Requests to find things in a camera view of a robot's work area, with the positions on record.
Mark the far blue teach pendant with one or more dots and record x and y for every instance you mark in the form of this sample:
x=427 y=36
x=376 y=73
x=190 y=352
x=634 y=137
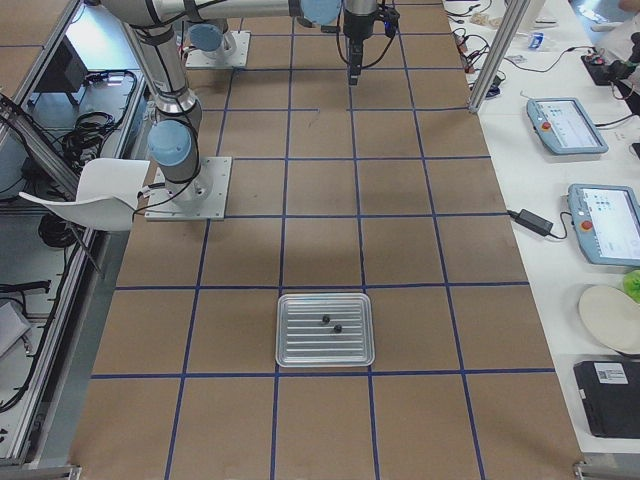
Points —
x=564 y=127

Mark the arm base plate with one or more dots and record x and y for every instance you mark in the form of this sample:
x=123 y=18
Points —
x=204 y=198
x=198 y=60

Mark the blue teach pendant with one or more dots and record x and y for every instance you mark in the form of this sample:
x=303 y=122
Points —
x=606 y=222
x=564 y=127

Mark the beige round plate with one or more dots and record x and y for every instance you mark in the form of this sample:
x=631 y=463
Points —
x=612 y=318

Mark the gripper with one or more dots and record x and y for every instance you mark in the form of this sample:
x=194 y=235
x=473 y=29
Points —
x=356 y=24

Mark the black box with label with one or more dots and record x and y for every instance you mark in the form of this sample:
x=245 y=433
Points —
x=609 y=391

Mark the near blue teach pendant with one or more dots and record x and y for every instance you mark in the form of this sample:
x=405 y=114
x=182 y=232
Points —
x=606 y=222

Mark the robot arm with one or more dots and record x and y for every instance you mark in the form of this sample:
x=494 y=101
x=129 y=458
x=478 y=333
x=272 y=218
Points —
x=212 y=38
x=154 y=41

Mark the green crumpled object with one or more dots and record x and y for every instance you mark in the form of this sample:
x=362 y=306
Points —
x=631 y=285

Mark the black power adapter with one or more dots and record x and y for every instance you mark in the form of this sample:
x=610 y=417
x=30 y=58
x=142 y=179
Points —
x=531 y=221

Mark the silver ribbed metal tray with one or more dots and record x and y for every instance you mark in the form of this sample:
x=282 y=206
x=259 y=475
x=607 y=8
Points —
x=303 y=341

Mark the aluminium frame post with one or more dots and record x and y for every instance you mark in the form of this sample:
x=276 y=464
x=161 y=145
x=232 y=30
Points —
x=515 y=13

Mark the white plastic chair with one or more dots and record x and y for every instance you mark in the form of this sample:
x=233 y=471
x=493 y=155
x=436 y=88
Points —
x=106 y=196

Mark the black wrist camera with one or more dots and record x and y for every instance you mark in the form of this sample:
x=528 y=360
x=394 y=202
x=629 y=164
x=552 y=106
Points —
x=389 y=16

